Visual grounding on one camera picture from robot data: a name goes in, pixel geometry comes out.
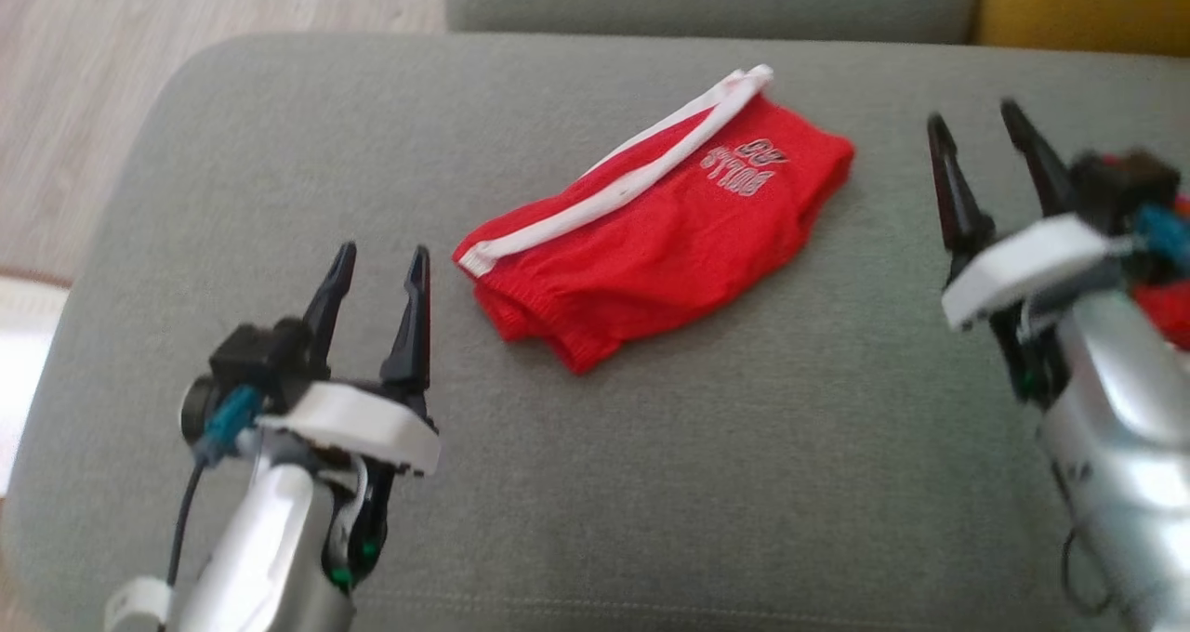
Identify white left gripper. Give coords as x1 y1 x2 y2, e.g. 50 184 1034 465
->
256 242 441 598

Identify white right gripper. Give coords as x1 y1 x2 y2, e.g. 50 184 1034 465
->
927 100 1137 410

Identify red white basketball jersey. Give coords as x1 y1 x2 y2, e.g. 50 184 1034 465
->
1095 151 1190 354

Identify red basketball shorts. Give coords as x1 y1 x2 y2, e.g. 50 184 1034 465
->
453 63 856 375

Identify yellow sofa backrest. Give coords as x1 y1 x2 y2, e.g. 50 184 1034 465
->
972 0 1190 59

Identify grey sofa seat cushion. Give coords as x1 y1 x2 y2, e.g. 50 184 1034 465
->
444 0 982 46

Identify grey fabric sofa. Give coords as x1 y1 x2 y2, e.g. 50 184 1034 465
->
0 33 1190 632

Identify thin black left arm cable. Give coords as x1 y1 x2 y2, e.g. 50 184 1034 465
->
165 454 211 588

